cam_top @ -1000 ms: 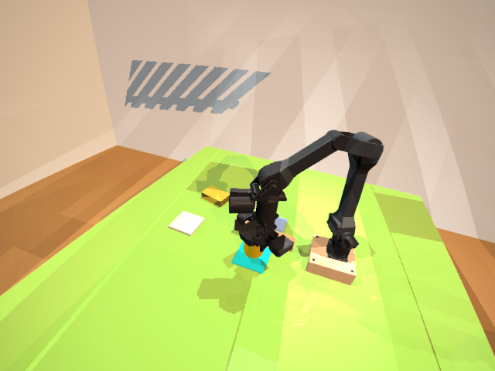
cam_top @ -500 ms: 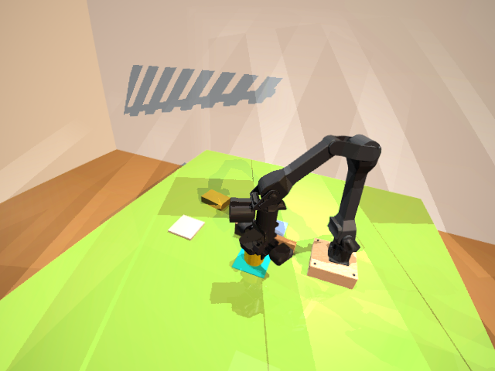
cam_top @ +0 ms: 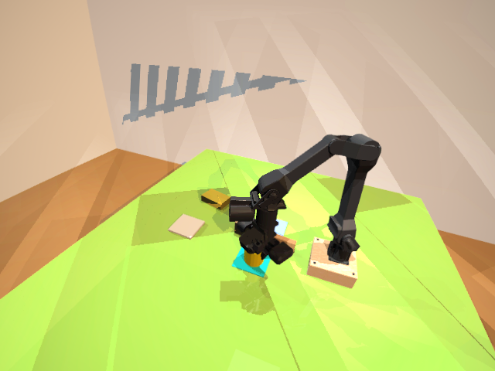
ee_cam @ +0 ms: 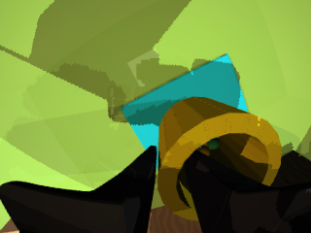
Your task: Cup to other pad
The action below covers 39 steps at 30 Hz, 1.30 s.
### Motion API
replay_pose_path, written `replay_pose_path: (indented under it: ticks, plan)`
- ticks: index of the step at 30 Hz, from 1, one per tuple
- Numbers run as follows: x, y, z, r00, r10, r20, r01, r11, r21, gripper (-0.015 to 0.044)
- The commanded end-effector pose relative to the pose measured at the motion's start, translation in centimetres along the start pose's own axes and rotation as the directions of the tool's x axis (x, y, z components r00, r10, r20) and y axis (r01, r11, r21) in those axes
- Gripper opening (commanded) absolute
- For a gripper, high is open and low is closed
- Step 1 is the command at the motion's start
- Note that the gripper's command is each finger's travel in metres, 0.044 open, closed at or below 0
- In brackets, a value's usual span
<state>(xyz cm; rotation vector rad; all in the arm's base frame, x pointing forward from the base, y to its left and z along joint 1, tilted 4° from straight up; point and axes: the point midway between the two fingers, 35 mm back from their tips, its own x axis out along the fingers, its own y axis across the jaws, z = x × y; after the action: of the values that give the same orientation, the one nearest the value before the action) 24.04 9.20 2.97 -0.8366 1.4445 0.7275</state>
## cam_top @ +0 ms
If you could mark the beige flat square tile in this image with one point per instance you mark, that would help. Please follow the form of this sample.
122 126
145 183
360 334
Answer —
186 226

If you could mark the light brown wooden plank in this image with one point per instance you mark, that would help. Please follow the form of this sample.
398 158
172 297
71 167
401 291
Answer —
288 241

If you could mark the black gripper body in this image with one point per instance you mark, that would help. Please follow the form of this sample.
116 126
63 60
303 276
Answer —
278 252

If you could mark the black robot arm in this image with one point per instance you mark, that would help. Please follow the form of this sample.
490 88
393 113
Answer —
361 154

